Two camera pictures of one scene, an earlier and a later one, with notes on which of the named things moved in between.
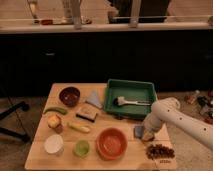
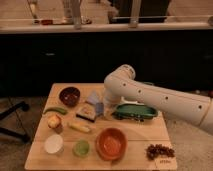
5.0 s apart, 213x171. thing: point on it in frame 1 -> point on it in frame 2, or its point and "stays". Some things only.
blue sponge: [139, 131] -> [99, 108]
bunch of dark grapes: [159, 152] stays
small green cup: [81, 148] stays
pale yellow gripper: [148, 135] -> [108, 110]
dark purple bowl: [69, 96] stays
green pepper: [61, 110] stays
